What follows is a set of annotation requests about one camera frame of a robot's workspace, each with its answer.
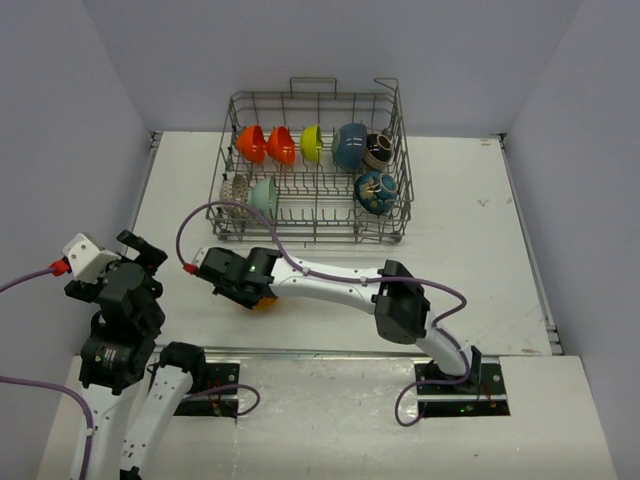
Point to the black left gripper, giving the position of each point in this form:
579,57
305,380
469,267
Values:
150,256

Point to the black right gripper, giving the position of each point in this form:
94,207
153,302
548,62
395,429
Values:
226,291

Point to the yellow ribbed bowl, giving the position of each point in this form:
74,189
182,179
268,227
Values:
263,304

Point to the mint green bowl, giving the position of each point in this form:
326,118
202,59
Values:
263,197

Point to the brown patterned white bowl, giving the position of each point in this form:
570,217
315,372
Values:
235,189

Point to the grey wire dish rack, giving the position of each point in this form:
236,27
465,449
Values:
316,201

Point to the lime green bowl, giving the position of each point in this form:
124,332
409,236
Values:
311,143

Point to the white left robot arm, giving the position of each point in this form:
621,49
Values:
115,356

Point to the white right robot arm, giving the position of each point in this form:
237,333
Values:
395,298

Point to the orange bowl far left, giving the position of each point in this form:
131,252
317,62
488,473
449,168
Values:
251,144

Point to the orange bowl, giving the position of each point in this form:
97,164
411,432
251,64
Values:
281,146
251,144

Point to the blue floral bowl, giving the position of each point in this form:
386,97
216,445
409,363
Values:
376,191

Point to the dark blue glazed bowl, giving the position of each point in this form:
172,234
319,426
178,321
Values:
348,146

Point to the black striped bowl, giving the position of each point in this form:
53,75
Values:
378,152

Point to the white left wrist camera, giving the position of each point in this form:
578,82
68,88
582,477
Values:
87,259

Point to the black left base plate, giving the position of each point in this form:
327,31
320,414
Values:
219,405

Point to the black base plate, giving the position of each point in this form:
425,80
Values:
219,405
487,399

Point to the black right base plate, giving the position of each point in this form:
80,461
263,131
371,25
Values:
487,399

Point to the right aluminium table rail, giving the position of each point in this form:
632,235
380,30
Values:
548,320

